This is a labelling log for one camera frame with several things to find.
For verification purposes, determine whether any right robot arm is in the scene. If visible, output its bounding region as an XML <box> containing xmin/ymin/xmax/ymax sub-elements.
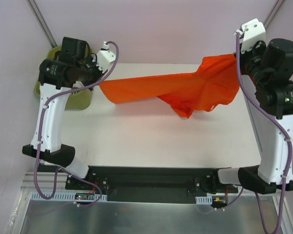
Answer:
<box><xmin>210</xmin><ymin>38</ymin><xmax>293</xmax><ymax>195</ymax></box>

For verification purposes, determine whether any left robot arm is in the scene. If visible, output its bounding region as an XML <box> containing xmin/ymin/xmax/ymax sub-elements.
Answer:
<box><xmin>22</xmin><ymin>37</ymin><xmax>117</xmax><ymax>190</ymax></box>

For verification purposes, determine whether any left aluminium corner post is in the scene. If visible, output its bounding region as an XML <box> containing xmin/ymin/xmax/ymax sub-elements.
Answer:
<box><xmin>26</xmin><ymin>0</ymin><xmax>58</xmax><ymax>48</ymax></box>

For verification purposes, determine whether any orange t shirt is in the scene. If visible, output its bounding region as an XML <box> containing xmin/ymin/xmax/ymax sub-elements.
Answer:
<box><xmin>99</xmin><ymin>54</ymin><xmax>240</xmax><ymax>118</ymax></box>

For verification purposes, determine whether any aluminium rail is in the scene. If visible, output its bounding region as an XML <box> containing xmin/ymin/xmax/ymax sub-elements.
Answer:
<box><xmin>20</xmin><ymin>172</ymin><xmax>67</xmax><ymax>192</ymax></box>

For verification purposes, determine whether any green plastic basket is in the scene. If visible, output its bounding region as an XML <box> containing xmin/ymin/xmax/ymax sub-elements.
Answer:
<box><xmin>34</xmin><ymin>46</ymin><xmax>92</xmax><ymax>110</ymax></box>

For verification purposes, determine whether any right aluminium corner post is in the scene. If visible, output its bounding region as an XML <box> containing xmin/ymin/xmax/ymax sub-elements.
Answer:
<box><xmin>263</xmin><ymin>0</ymin><xmax>286</xmax><ymax>30</ymax></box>

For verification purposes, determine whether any aluminium corner post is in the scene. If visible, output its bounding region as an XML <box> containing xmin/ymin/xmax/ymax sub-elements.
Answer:
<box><xmin>26</xmin><ymin>0</ymin><xmax>58</xmax><ymax>48</ymax></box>
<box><xmin>263</xmin><ymin>0</ymin><xmax>286</xmax><ymax>30</ymax></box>

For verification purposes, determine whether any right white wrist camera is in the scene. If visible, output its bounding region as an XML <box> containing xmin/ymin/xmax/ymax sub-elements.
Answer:
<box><xmin>234</xmin><ymin>18</ymin><xmax>266</xmax><ymax>54</ymax></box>

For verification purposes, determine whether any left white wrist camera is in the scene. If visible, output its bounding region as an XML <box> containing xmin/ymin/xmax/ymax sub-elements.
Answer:
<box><xmin>96</xmin><ymin>41</ymin><xmax>116</xmax><ymax>73</ymax></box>

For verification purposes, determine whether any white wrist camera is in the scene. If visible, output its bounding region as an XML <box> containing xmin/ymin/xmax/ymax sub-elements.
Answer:
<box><xmin>234</xmin><ymin>18</ymin><xmax>266</xmax><ymax>54</ymax></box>
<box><xmin>96</xmin><ymin>41</ymin><xmax>116</xmax><ymax>73</ymax></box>

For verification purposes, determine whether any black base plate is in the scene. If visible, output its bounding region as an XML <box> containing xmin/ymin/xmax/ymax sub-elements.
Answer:
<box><xmin>65</xmin><ymin>165</ymin><xmax>238</xmax><ymax>204</ymax></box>

